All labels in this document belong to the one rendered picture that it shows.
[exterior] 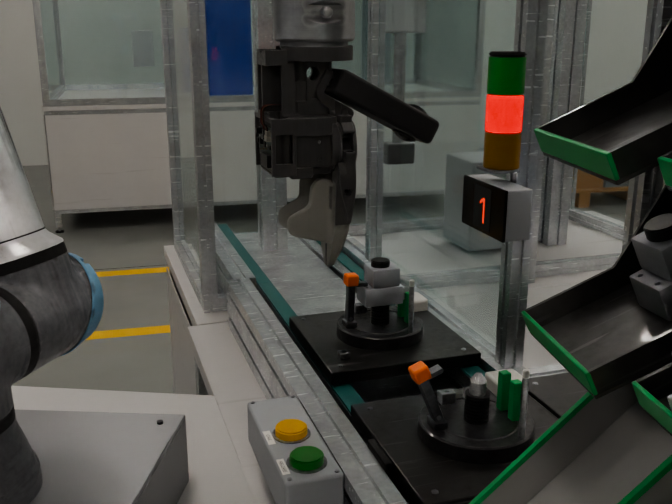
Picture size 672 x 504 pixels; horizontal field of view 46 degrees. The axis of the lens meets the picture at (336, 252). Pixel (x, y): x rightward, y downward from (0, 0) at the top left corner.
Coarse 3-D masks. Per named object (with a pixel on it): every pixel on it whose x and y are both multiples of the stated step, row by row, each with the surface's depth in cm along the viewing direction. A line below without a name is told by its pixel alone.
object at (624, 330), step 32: (640, 224) 69; (576, 288) 69; (608, 288) 70; (544, 320) 70; (576, 320) 68; (608, 320) 66; (640, 320) 64; (576, 352) 64; (608, 352) 62; (640, 352) 57; (608, 384) 58
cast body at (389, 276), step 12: (372, 264) 124; (384, 264) 123; (372, 276) 123; (384, 276) 123; (396, 276) 124; (360, 288) 125; (372, 288) 123; (384, 288) 124; (396, 288) 124; (408, 288) 127; (360, 300) 125; (372, 300) 123; (384, 300) 124; (396, 300) 125
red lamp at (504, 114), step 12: (492, 96) 106; (504, 96) 105; (516, 96) 105; (492, 108) 106; (504, 108) 105; (516, 108) 105; (492, 120) 106; (504, 120) 105; (516, 120) 106; (492, 132) 107; (504, 132) 106; (516, 132) 106
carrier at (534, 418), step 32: (480, 384) 94; (512, 384) 95; (352, 416) 104; (384, 416) 101; (416, 416) 101; (448, 416) 97; (480, 416) 94; (512, 416) 95; (544, 416) 101; (384, 448) 93; (416, 448) 93; (448, 448) 91; (480, 448) 90; (512, 448) 90; (416, 480) 87; (448, 480) 87; (480, 480) 87
